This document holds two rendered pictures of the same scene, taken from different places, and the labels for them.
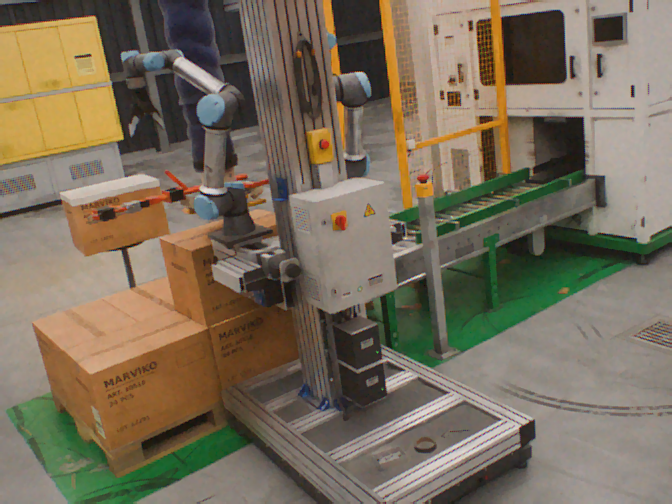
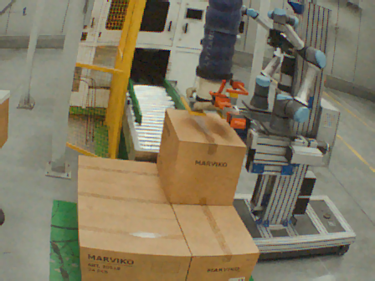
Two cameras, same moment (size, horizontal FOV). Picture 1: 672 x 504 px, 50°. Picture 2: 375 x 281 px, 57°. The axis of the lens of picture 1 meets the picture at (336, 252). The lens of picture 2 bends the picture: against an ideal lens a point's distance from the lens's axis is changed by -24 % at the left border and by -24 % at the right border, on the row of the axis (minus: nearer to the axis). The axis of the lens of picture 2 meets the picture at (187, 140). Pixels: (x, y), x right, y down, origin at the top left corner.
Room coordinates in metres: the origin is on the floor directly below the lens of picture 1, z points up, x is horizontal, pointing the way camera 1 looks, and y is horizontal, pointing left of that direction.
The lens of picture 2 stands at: (2.78, 3.13, 1.79)
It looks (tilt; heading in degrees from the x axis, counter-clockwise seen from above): 19 degrees down; 289
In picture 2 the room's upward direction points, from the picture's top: 10 degrees clockwise
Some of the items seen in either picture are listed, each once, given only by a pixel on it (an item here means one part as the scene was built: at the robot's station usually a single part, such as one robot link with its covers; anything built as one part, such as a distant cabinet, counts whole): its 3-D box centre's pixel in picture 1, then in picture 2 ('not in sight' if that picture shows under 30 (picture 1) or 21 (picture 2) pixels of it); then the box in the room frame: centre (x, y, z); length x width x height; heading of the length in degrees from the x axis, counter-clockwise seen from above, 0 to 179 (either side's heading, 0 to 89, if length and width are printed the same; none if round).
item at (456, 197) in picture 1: (451, 197); (130, 94); (4.88, -0.86, 0.60); 1.60 x 0.10 x 0.09; 125
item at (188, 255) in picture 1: (234, 264); (197, 155); (3.59, 0.54, 0.74); 0.60 x 0.40 x 0.40; 123
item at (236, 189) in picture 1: (231, 196); (284, 104); (3.11, 0.42, 1.20); 0.13 x 0.12 x 0.14; 146
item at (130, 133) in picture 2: not in sight; (125, 113); (4.73, -0.54, 0.50); 2.31 x 0.05 x 0.19; 125
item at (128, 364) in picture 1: (174, 338); (151, 227); (3.67, 0.95, 0.34); 1.20 x 1.00 x 0.40; 125
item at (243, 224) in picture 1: (237, 220); (280, 121); (3.12, 0.42, 1.09); 0.15 x 0.15 x 0.10
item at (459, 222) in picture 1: (511, 205); (179, 99); (4.44, -1.16, 0.60); 1.60 x 0.10 x 0.09; 125
